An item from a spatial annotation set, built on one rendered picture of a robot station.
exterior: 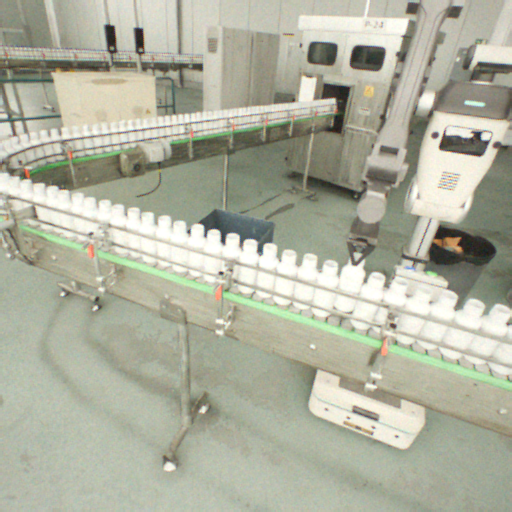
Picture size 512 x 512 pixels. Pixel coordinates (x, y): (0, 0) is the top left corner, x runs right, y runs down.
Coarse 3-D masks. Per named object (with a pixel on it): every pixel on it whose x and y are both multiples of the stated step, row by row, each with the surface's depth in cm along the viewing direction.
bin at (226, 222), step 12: (204, 216) 154; (216, 216) 165; (228, 216) 162; (240, 216) 160; (252, 216) 158; (204, 228) 156; (216, 228) 168; (228, 228) 166; (240, 228) 163; (252, 228) 160; (264, 228) 158; (240, 240) 166; (264, 240) 145
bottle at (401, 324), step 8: (424, 288) 83; (416, 296) 82; (424, 296) 80; (408, 304) 83; (416, 304) 82; (424, 304) 82; (424, 312) 81; (400, 320) 87; (408, 320) 84; (416, 320) 83; (424, 320) 84; (400, 328) 87; (408, 328) 85; (416, 328) 84; (400, 336) 87
